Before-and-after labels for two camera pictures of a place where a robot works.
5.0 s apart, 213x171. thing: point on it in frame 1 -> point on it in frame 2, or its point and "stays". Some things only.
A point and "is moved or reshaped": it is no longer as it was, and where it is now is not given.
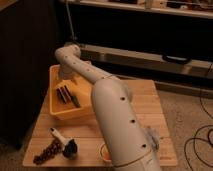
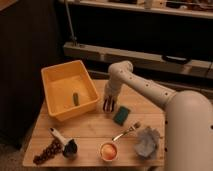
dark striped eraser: [63, 94] is moved or reshaped
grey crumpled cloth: [152, 135] stays
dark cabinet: [28, 37] stays
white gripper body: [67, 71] -> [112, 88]
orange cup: [105, 153] stays
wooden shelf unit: [169, 35] stays
